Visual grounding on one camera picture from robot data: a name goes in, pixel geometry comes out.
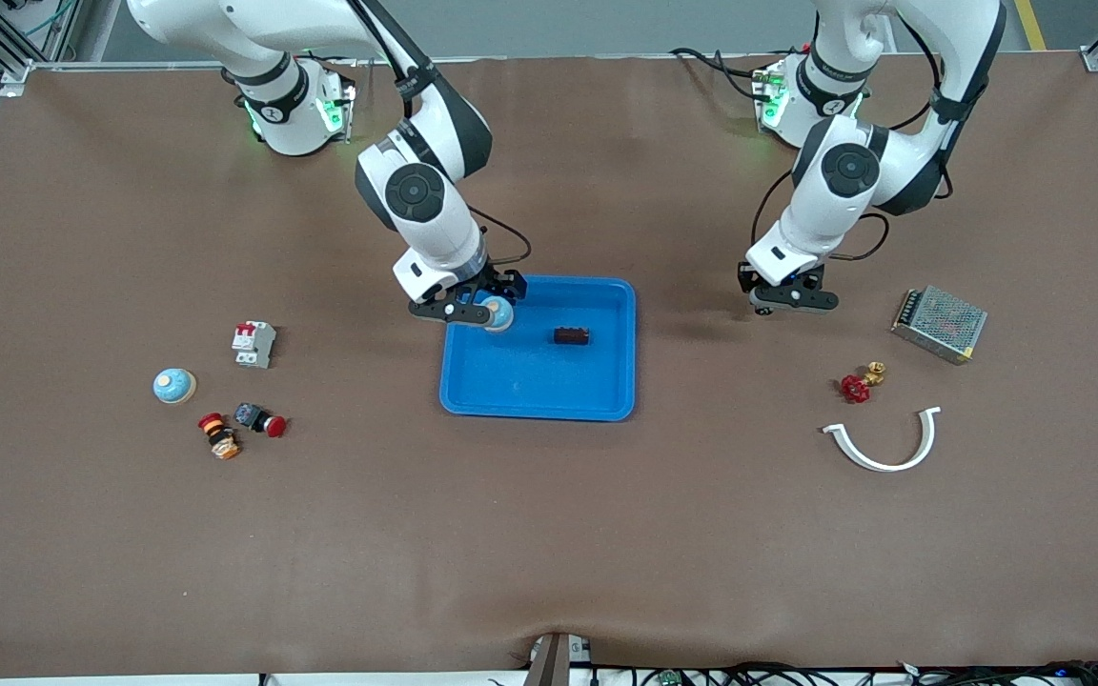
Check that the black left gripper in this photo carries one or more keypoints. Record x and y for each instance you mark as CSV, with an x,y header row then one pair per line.
x,y
744,278

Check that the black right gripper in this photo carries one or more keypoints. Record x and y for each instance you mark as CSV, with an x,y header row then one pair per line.
x,y
501,282

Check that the light blue bell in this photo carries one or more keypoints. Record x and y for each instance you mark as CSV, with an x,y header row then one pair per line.
x,y
499,314
173,386

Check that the dark brown capacitor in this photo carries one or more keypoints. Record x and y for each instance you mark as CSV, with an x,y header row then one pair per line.
x,y
572,335

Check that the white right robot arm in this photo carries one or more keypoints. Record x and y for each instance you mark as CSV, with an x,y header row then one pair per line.
x,y
425,195

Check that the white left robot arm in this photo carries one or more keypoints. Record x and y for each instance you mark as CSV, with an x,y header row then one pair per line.
x,y
840,181

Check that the blue plastic tray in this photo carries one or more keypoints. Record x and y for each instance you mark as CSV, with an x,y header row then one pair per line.
x,y
530,381

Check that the metal mesh power supply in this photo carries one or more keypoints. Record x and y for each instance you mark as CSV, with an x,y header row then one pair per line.
x,y
940,324

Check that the white red circuit breaker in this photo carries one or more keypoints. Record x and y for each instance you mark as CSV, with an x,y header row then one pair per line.
x,y
254,345

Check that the red emergency stop button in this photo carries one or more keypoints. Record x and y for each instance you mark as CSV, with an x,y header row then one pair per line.
x,y
258,419

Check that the red orange push button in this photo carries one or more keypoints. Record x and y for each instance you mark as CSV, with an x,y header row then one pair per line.
x,y
218,436

